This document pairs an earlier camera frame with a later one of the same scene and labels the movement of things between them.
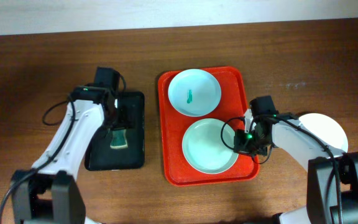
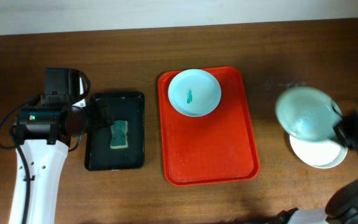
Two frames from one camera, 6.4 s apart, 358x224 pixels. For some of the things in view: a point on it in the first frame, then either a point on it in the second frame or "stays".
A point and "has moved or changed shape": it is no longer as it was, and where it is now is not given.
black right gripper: (242, 147) -> (341, 127)
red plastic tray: (174, 125) stays
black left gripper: (124, 110) -> (101, 119)
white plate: (326, 128) has moved or changed shape
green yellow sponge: (119, 139) stays
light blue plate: (194, 93) stays
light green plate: (208, 146) -> (308, 112)
